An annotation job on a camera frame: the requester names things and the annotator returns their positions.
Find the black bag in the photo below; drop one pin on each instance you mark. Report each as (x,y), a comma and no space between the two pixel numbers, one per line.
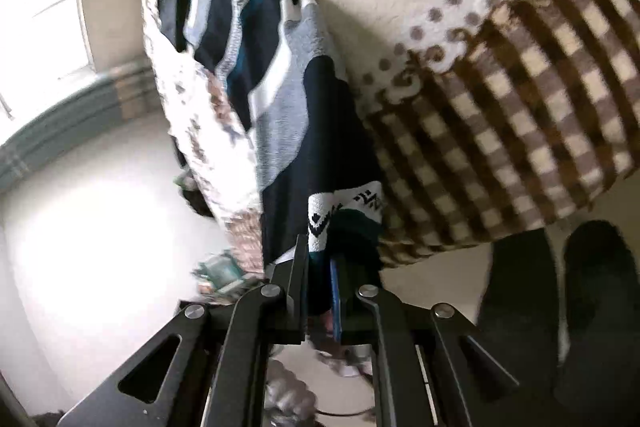
(197,202)

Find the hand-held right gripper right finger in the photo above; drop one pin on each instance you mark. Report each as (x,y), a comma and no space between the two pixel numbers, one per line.
(336,297)

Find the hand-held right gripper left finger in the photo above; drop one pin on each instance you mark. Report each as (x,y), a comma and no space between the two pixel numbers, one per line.
(295,297)

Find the striped navy sweater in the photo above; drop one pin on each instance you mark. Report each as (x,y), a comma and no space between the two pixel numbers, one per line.
(310,117)

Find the teal banded curtain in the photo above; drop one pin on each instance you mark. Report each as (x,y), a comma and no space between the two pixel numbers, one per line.
(75,127)

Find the teal rack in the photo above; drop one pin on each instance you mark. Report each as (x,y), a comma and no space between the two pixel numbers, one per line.
(220,274)

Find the window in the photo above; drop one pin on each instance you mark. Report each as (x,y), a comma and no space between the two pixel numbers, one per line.
(45,32)

